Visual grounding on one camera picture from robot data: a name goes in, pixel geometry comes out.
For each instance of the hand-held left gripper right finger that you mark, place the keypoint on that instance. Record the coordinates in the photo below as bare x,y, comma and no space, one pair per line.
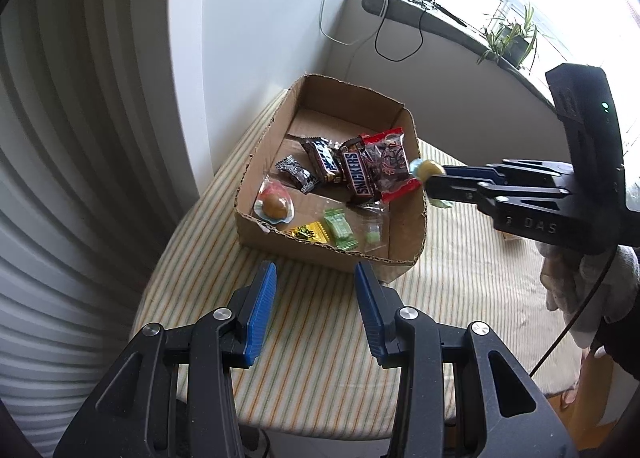
370,313

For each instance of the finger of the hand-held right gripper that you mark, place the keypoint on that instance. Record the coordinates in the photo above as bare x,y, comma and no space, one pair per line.
540,218
530,173

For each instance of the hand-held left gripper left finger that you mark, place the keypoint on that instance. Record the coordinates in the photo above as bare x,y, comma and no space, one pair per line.
260,313

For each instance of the brown cardboard box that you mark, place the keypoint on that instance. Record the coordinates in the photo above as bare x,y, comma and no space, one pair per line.
350,265

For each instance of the small green candy packet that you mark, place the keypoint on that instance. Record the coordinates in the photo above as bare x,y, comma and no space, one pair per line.
372,234

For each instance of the light green candy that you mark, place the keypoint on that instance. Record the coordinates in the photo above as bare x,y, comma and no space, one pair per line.
339,230

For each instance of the yellow candy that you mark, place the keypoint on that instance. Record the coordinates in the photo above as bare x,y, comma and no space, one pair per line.
310,233

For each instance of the blue-rimmed candy ball blister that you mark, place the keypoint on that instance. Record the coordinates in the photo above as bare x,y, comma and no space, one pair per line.
430,169

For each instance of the brown chocolate ball blister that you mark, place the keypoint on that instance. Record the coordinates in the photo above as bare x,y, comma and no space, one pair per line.
274,205

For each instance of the red-ended dark snack packet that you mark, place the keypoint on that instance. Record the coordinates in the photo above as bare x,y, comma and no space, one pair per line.
392,163

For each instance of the brown chocolate bar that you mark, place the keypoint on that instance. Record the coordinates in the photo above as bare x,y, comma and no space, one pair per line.
357,173
322,161

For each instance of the dark candy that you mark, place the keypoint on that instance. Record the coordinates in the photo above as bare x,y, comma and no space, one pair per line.
297,174

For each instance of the person's right hand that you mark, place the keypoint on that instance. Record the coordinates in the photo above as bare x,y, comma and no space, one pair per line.
565,283

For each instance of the potted spider plant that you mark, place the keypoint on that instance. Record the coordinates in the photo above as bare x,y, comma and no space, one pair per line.
515,48

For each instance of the grey stone windowsill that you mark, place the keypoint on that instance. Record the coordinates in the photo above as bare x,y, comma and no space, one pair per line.
450,33

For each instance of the grey striped bedding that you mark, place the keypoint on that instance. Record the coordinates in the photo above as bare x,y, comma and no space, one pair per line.
75,188

